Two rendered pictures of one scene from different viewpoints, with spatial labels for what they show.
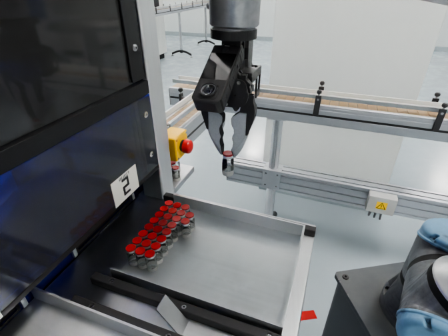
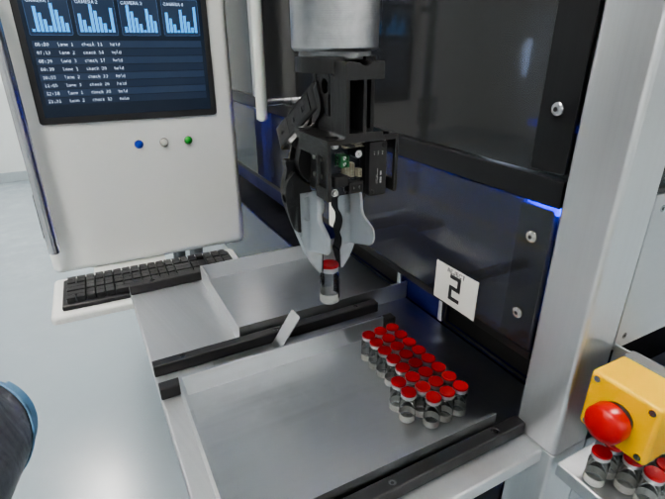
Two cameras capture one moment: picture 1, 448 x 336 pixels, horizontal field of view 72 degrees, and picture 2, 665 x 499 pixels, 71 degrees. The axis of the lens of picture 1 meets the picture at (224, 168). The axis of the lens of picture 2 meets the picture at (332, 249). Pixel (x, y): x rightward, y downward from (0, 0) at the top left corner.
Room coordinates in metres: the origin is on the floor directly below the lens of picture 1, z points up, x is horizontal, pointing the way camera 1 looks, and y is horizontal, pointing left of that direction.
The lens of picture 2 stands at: (0.80, -0.35, 1.34)
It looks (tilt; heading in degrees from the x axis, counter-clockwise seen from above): 24 degrees down; 131
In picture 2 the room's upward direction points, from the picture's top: straight up
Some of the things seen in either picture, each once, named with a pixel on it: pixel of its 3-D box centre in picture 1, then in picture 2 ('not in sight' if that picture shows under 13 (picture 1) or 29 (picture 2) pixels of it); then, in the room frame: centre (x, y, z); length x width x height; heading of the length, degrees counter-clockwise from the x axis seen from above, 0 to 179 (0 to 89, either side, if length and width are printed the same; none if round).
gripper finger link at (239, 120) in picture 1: (243, 130); (318, 238); (0.50, -0.03, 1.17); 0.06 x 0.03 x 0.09; 160
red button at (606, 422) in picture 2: (185, 146); (610, 421); (0.77, 0.11, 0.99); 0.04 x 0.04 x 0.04; 70
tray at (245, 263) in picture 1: (215, 251); (329, 404); (0.47, 0.02, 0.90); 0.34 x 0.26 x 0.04; 69
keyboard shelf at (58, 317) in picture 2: not in sight; (152, 275); (-0.26, 0.15, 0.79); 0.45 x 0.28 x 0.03; 68
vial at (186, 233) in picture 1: (185, 228); (397, 394); (0.53, 0.09, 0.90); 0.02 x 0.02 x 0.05
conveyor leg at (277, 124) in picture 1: (272, 181); not in sight; (1.38, -0.26, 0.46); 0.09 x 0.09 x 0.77; 70
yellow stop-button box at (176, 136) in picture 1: (171, 143); (636, 405); (0.78, 0.15, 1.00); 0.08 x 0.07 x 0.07; 70
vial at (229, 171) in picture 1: (228, 164); (330, 283); (0.49, -0.01, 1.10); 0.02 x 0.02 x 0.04
